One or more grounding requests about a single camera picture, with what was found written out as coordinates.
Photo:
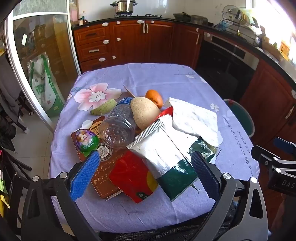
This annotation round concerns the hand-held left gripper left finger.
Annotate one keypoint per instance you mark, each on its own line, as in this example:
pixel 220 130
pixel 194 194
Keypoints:
pixel 85 173

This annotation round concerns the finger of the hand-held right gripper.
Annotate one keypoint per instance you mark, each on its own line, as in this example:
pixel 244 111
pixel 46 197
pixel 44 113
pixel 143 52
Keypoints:
pixel 285 144
pixel 266 155

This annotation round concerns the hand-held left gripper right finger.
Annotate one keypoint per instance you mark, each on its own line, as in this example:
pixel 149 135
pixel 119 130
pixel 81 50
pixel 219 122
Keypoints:
pixel 205 176

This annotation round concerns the brown cardboard box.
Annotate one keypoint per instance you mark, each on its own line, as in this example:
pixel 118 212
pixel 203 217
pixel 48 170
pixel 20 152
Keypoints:
pixel 104 171

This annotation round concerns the jelly cup with dog lid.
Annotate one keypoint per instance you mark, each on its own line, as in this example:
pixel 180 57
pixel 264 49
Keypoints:
pixel 86 140

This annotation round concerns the red snack bag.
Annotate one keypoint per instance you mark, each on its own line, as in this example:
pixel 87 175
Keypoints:
pixel 129 173

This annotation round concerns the teal plastic bin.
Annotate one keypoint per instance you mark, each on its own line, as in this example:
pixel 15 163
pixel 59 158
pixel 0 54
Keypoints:
pixel 240 115

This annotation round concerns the silver and green snack bag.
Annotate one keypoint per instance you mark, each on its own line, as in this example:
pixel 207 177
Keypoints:
pixel 161 157

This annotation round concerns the clear plastic water bottle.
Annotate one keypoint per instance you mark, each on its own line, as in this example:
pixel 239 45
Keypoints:
pixel 118 129

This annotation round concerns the white paper napkin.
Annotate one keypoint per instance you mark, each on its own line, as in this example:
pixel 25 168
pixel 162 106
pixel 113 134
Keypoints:
pixel 194 120

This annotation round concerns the green melon rind slice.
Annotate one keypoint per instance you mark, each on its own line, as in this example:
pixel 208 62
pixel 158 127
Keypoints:
pixel 104 106

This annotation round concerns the brown eggshell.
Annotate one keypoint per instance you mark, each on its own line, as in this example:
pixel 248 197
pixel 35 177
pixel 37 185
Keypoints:
pixel 153 95

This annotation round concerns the large wooden cabinet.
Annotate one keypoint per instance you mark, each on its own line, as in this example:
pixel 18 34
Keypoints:
pixel 268 97

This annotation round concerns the built-in black oven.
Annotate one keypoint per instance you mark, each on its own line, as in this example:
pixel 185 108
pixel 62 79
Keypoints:
pixel 222 69

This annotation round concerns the green and white sack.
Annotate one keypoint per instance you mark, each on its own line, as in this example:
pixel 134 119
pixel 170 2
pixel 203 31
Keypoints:
pixel 44 85

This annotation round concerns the black chair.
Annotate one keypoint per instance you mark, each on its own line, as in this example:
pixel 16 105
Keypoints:
pixel 9 97

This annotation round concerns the purple floral tablecloth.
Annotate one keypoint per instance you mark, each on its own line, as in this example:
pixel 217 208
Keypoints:
pixel 138 76

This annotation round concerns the wooden drawer cabinet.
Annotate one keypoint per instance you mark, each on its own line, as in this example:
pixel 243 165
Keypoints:
pixel 92 44

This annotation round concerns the narrow wooden cabinet door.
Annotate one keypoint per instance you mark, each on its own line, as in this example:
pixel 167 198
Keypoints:
pixel 187 46

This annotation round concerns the glass sliding door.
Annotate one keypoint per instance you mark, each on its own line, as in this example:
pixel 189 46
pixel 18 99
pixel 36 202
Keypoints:
pixel 41 46

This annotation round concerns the wooden double-door cabinet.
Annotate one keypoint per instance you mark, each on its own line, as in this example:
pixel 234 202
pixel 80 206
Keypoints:
pixel 143 44

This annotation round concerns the gas stove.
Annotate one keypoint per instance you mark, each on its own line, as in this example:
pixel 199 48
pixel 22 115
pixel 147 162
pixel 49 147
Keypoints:
pixel 138 15

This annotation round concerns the steel cooking pot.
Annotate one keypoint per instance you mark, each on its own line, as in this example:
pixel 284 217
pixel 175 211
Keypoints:
pixel 122 7

